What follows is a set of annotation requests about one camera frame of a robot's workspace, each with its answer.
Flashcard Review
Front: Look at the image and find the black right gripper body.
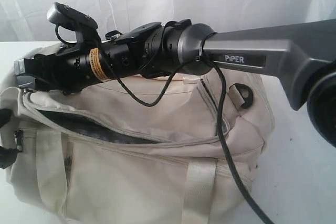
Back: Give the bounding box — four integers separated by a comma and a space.
33, 43, 92, 94

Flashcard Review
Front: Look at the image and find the black right camera cable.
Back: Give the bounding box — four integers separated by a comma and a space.
54, 23, 274, 224

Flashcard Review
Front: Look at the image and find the cream fabric duffel bag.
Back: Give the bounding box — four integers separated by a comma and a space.
0, 44, 276, 224

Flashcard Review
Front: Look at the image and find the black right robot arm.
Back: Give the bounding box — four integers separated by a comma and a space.
14, 19, 335, 145

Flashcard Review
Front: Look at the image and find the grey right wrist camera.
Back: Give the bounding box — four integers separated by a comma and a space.
47, 2, 101, 48

